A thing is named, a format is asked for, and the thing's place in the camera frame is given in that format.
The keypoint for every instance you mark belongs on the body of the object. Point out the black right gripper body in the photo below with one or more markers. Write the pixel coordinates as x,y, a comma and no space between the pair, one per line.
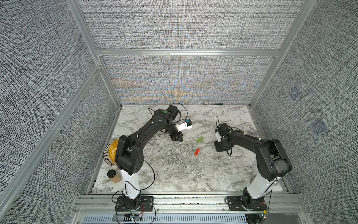
219,146

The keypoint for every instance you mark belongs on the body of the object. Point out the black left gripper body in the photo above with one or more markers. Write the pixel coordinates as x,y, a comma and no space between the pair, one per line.
175,135

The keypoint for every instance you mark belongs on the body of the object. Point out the red usb drive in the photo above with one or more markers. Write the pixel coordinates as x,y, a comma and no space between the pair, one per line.
197,151

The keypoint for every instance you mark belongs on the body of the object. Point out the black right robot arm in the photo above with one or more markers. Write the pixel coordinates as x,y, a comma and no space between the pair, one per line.
272,161

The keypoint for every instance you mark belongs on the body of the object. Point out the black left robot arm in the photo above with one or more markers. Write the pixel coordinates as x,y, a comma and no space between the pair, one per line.
129,155

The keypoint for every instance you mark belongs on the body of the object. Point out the yellow sponge in bowl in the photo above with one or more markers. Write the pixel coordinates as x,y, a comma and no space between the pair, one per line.
112,150

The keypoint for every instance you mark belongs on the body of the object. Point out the striped white bowl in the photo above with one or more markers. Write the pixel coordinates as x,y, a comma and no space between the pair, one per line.
106,157

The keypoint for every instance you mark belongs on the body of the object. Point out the brown jar with black lid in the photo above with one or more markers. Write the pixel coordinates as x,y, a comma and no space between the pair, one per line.
114,176

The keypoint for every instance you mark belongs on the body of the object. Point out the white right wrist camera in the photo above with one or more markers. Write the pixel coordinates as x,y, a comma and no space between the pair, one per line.
218,137

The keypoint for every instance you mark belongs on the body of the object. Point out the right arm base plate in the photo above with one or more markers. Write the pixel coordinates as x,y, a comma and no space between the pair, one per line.
235,204

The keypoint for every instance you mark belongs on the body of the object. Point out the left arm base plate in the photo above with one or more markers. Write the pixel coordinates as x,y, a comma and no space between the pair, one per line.
139,204

